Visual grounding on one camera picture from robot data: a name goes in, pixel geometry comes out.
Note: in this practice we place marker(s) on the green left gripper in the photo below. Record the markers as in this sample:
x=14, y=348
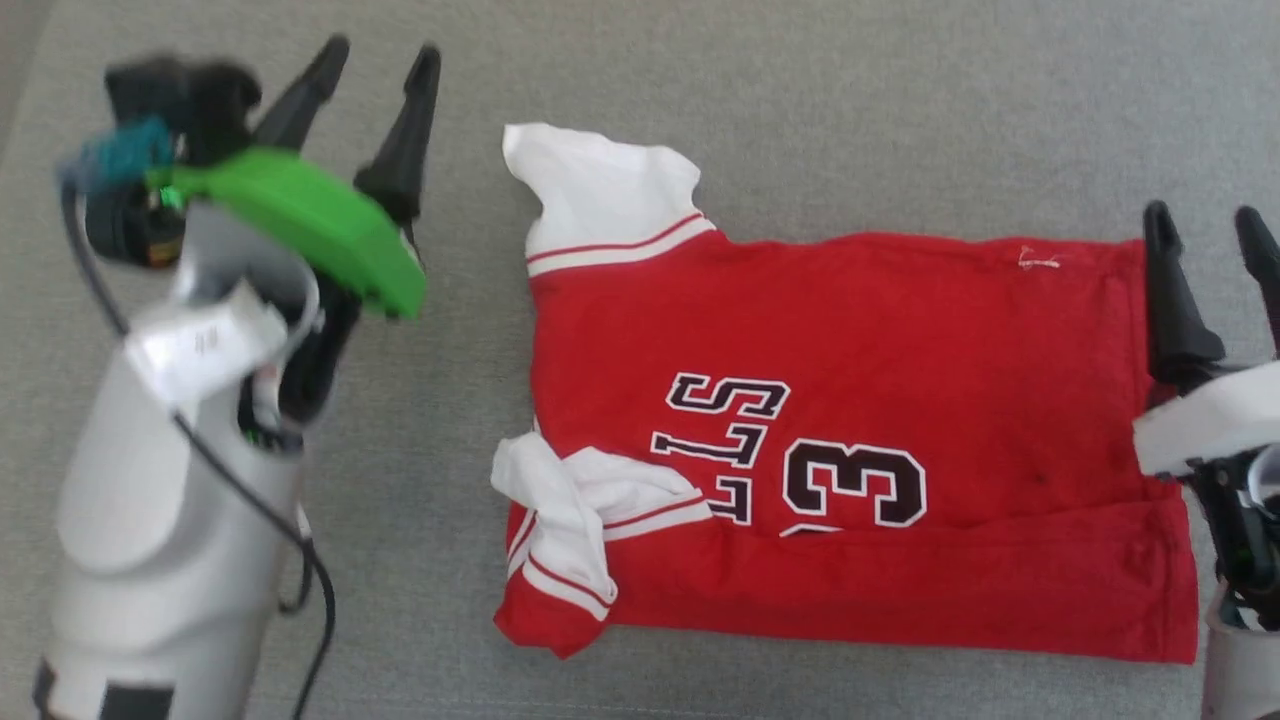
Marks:
x=310, y=225

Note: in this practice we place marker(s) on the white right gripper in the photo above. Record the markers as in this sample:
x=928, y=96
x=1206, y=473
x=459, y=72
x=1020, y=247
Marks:
x=1215, y=420

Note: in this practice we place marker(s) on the red and white jersey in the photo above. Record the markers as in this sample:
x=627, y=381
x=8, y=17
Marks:
x=900, y=350

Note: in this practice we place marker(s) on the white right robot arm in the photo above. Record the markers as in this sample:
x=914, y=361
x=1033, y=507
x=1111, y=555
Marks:
x=1245, y=600

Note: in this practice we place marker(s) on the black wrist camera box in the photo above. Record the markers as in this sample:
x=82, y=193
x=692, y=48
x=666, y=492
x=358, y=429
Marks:
x=180, y=100

